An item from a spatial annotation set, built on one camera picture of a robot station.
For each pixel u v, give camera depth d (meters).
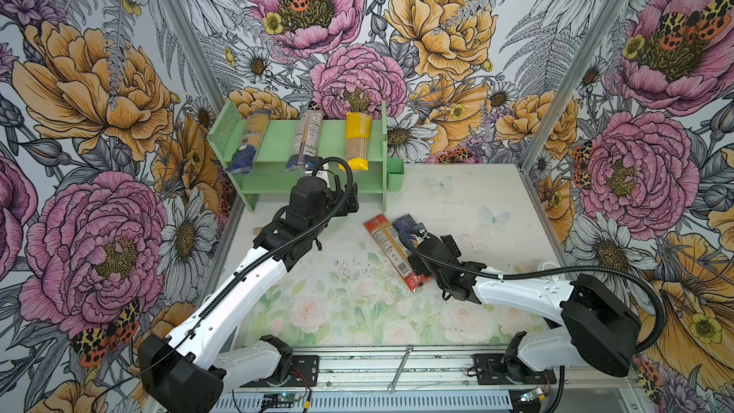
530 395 0.72
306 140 0.87
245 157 0.81
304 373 0.73
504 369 0.67
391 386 0.73
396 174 1.11
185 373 0.37
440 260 0.58
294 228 0.53
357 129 0.90
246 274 0.46
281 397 0.71
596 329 0.43
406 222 1.00
